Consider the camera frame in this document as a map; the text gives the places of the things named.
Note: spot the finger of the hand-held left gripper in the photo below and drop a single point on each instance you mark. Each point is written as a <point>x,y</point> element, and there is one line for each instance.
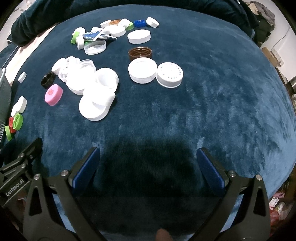
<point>34,146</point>

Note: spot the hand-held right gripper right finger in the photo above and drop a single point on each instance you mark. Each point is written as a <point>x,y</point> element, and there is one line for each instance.
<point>211,171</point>

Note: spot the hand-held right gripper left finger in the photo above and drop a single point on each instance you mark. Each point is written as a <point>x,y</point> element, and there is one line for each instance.
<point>86,168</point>

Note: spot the green bottle cap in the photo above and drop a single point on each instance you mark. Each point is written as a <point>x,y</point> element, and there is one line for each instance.
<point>74,39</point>
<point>130,26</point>
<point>8,135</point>
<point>18,122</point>

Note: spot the red bottle cap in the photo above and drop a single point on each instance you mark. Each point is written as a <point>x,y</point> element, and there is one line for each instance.
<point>11,121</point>

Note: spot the white bottle cap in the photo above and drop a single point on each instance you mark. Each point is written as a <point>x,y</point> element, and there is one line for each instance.
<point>19,106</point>

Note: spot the pink bottle cap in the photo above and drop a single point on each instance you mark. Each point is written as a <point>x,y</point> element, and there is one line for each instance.
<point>53,94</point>

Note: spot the black bottle cap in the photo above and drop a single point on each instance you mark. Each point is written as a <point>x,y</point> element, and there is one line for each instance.
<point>47,79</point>

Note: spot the small white cap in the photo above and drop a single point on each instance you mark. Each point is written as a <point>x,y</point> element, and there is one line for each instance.
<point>22,77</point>

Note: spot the heap of white jar lids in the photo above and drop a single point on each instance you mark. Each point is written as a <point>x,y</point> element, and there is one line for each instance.
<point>79,80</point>

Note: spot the white dotted cap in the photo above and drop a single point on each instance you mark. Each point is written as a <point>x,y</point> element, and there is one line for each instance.
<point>170,74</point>

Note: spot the white ribbed cap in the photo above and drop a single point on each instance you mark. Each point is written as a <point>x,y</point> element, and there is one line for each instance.
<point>142,70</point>

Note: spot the dark brown ribbed cap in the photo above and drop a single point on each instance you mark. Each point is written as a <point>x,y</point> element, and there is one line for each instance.
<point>140,53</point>

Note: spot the red printed packet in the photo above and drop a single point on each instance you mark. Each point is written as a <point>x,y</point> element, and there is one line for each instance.
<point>278,205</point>

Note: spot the person's leg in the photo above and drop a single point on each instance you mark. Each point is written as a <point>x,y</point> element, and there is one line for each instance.
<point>164,235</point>

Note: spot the pink bed cloth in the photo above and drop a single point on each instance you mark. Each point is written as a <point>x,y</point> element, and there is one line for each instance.
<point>39,38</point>

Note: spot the clear round lid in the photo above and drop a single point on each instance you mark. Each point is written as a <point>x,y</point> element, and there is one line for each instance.
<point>95,47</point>

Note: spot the metal pot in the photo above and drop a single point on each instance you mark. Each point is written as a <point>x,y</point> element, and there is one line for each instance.
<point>293,84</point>

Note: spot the blue white sachet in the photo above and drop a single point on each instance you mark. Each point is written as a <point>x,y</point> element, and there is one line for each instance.
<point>92,36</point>

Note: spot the cardboard box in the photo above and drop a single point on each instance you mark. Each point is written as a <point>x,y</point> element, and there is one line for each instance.
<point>271,56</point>

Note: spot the dark blue rumpled duvet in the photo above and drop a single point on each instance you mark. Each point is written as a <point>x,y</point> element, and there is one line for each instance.
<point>46,14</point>

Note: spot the cluster of small white caps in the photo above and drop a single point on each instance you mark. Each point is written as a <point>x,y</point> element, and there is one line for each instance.
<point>115,31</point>

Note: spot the white oval lid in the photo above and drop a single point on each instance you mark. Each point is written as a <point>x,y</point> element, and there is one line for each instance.
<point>139,36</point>

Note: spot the amber bottle cap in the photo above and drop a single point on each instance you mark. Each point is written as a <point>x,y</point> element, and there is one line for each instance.
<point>114,22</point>

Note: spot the dark green bag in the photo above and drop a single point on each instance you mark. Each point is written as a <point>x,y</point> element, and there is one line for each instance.
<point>266,30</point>

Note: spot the blue bottle cap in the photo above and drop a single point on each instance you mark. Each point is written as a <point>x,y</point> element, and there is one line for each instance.
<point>139,23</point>

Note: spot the grey knit cloth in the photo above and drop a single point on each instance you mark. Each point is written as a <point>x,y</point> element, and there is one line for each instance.
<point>263,10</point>

